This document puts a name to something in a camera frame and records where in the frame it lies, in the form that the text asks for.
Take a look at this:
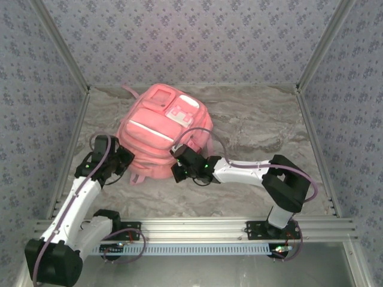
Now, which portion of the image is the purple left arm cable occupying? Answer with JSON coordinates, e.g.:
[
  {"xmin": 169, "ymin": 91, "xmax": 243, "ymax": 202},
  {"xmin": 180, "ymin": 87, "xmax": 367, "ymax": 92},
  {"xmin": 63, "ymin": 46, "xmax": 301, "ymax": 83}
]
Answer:
[{"xmin": 31, "ymin": 134, "xmax": 147, "ymax": 285}]

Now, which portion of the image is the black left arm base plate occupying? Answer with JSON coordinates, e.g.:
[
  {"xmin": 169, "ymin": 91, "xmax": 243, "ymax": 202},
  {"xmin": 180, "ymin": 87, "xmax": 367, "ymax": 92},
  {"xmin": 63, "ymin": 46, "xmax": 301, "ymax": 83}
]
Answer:
[{"xmin": 118, "ymin": 221, "xmax": 142, "ymax": 241}]

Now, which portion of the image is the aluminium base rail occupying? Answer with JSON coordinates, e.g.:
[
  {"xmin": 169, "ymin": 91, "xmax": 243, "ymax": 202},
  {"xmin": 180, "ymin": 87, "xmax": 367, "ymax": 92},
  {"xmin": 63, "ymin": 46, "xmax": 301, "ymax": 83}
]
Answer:
[{"xmin": 32, "ymin": 218, "xmax": 359, "ymax": 242}]

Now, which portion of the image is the aluminium frame post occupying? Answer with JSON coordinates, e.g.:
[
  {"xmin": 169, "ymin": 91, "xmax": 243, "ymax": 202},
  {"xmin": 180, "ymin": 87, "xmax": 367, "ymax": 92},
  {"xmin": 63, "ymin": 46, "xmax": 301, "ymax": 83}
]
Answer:
[
  {"xmin": 29, "ymin": 0, "xmax": 91, "ymax": 92},
  {"xmin": 295, "ymin": 0, "xmax": 357, "ymax": 92}
]

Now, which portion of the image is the small controller board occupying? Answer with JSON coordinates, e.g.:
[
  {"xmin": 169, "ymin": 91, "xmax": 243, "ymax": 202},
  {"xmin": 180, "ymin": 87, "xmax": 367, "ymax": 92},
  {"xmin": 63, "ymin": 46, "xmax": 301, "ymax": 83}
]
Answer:
[
  {"xmin": 99, "ymin": 243, "xmax": 126, "ymax": 261},
  {"xmin": 268, "ymin": 243, "xmax": 296, "ymax": 260}
]

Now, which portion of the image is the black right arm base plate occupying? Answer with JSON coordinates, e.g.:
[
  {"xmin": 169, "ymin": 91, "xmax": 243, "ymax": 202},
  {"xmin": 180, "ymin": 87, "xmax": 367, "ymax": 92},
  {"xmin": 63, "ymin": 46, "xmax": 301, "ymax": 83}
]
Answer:
[{"xmin": 246, "ymin": 220, "xmax": 302, "ymax": 241}]

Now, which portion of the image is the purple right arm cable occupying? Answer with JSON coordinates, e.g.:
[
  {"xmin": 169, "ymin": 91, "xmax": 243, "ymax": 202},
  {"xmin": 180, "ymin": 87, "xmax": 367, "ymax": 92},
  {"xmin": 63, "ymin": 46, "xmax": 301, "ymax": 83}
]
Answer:
[{"xmin": 172, "ymin": 127, "xmax": 318, "ymax": 262}]

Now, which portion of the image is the aluminium table side rail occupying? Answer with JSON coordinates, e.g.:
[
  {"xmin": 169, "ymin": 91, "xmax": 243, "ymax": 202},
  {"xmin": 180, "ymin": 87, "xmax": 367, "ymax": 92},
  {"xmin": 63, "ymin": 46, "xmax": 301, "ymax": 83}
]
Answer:
[
  {"xmin": 46, "ymin": 88, "xmax": 91, "ymax": 221},
  {"xmin": 295, "ymin": 86, "xmax": 342, "ymax": 218}
]

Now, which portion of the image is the pink backpack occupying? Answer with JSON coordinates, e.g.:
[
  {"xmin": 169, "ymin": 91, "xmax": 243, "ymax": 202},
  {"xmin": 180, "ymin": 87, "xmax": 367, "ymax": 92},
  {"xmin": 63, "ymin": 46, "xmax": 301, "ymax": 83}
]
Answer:
[{"xmin": 115, "ymin": 83, "xmax": 221, "ymax": 187}]

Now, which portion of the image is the light blue slotted cable duct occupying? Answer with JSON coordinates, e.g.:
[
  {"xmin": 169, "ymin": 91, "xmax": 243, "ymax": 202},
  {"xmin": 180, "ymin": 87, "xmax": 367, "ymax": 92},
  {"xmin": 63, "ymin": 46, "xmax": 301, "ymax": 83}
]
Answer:
[{"xmin": 89, "ymin": 242, "xmax": 278, "ymax": 257}]

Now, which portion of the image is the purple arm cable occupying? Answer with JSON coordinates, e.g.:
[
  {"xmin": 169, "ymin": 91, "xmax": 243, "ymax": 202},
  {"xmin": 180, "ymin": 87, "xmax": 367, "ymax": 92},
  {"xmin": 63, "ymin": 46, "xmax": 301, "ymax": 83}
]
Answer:
[
  {"xmin": 31, "ymin": 134, "xmax": 147, "ymax": 285},
  {"xmin": 172, "ymin": 127, "xmax": 318, "ymax": 262}
]

